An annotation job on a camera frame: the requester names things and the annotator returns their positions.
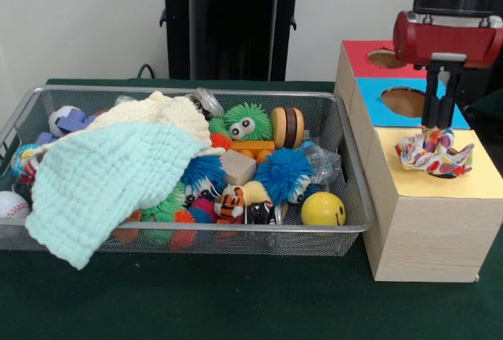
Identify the tan foam block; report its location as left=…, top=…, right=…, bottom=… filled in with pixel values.
left=218, top=148, right=258, bottom=186

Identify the black and white soccer ball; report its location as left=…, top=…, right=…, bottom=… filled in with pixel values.
left=47, top=105, right=79, bottom=137

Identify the yellow smiley ball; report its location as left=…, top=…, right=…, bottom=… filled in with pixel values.
left=301, top=191, right=347, bottom=227

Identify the wooden box with three holes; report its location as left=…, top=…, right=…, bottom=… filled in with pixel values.
left=333, top=39, right=503, bottom=283

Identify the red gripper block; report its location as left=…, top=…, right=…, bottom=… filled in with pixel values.
left=392, top=10, right=503, bottom=129

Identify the green fuzzy toy with eyes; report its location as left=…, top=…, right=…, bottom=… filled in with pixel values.
left=207, top=102, right=274, bottom=143

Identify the blue spiky ball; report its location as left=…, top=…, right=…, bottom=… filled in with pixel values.
left=253, top=147, right=315, bottom=204

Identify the light blue muslin cloth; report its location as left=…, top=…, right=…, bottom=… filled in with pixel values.
left=25, top=122, right=213, bottom=271

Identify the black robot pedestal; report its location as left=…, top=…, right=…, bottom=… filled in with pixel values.
left=151, top=0, right=318, bottom=82

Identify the cream knitted cloth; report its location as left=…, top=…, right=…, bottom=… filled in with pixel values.
left=35, top=90, right=213, bottom=156

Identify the wire mesh bin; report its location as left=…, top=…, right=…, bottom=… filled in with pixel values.
left=0, top=84, right=375, bottom=257

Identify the colourful patterned cloth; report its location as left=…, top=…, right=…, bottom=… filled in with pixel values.
left=395, top=126, right=475, bottom=178

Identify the white baseball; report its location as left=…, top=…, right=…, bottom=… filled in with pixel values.
left=0, top=190, right=31, bottom=239

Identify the tiger plush toy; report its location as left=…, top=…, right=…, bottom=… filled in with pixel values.
left=214, top=186, right=247, bottom=225

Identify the black looped cable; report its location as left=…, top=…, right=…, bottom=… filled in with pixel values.
left=136, top=63, right=159, bottom=80

